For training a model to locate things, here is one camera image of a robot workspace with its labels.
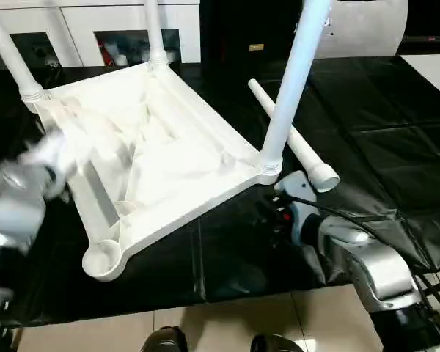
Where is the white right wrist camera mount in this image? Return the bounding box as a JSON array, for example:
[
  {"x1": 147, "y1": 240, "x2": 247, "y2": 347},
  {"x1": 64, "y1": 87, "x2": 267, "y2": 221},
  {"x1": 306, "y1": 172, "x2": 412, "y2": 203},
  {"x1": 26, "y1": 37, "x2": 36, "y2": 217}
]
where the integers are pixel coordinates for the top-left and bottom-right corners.
[{"x1": 274, "y1": 170, "x2": 318, "y2": 246}]

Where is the white plastic table leg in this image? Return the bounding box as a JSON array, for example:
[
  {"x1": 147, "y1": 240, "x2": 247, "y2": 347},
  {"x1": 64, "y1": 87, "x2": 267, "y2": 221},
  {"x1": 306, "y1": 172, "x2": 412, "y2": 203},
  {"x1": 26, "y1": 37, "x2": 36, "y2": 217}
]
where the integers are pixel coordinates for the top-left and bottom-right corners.
[
  {"x1": 142, "y1": 0, "x2": 168, "y2": 70},
  {"x1": 0, "y1": 0, "x2": 45, "y2": 111},
  {"x1": 260, "y1": 0, "x2": 333, "y2": 175},
  {"x1": 247, "y1": 79, "x2": 340, "y2": 192}
]

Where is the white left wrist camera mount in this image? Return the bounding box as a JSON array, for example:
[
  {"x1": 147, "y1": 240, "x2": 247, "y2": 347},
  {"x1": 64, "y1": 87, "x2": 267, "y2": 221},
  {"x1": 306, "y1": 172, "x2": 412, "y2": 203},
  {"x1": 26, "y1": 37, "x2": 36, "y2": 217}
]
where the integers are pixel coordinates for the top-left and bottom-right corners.
[{"x1": 18, "y1": 130, "x2": 78, "y2": 199}]

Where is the dark right robot foot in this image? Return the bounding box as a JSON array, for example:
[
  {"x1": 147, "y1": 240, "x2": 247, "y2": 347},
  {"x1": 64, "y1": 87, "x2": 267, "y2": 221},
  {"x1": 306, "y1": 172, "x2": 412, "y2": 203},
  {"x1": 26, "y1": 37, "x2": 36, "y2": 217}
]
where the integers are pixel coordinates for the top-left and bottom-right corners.
[{"x1": 251, "y1": 333, "x2": 305, "y2": 352}]

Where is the white flat board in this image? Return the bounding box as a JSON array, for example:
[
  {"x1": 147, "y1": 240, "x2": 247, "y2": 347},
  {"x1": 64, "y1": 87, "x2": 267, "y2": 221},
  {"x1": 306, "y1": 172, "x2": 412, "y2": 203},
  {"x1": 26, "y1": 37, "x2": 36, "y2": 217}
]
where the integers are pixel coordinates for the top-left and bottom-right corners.
[{"x1": 401, "y1": 53, "x2": 440, "y2": 103}]

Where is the black bar with red mark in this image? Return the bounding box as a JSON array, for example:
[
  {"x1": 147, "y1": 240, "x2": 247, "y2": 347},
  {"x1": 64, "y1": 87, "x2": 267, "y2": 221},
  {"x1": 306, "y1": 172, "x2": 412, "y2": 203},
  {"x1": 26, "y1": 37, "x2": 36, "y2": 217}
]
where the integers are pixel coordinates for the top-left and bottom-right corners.
[{"x1": 399, "y1": 34, "x2": 440, "y2": 56}]

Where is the white glass-door cabinet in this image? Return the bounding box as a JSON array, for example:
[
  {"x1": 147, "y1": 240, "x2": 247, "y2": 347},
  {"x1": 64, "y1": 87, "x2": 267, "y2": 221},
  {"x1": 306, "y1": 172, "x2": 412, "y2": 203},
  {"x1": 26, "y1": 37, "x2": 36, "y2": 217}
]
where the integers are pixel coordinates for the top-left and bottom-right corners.
[{"x1": 0, "y1": 0, "x2": 201, "y2": 69}]

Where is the white plastic table top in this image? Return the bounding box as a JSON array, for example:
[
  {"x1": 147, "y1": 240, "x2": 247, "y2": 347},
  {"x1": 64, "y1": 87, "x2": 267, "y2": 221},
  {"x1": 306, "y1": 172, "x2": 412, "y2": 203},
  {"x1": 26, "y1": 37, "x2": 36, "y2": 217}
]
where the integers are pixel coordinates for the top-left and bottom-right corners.
[{"x1": 32, "y1": 62, "x2": 282, "y2": 283}]

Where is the black work mat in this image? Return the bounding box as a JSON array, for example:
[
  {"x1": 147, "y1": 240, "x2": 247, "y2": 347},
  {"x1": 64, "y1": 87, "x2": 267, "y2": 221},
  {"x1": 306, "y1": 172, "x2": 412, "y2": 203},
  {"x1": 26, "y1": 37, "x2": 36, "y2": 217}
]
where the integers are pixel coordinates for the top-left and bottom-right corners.
[{"x1": 0, "y1": 54, "x2": 440, "y2": 327}]

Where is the grey cushion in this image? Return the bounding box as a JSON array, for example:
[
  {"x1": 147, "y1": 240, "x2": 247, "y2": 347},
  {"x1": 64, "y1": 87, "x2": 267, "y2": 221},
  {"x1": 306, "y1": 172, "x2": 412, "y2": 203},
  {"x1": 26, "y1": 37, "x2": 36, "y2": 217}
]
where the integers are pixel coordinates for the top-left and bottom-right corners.
[{"x1": 313, "y1": 0, "x2": 410, "y2": 59}]

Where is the black box with gold label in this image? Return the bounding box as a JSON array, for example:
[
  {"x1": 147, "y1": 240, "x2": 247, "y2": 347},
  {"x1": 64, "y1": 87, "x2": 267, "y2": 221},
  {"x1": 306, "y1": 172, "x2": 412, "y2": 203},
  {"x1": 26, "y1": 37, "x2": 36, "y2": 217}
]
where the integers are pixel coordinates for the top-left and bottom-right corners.
[{"x1": 199, "y1": 0, "x2": 301, "y2": 63}]

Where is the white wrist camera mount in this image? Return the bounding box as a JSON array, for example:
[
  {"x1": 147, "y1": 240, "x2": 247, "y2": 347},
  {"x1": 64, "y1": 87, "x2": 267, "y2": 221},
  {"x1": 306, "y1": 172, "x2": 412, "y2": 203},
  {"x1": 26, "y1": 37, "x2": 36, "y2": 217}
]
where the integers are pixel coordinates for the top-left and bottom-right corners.
[
  {"x1": 274, "y1": 170, "x2": 318, "y2": 246},
  {"x1": 18, "y1": 130, "x2": 78, "y2": 199}
]

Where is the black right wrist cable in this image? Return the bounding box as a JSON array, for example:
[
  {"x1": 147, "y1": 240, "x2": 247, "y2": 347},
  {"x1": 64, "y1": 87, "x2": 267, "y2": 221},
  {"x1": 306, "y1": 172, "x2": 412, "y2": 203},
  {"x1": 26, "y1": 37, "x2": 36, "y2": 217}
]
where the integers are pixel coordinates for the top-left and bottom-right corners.
[{"x1": 282, "y1": 194, "x2": 440, "y2": 331}]

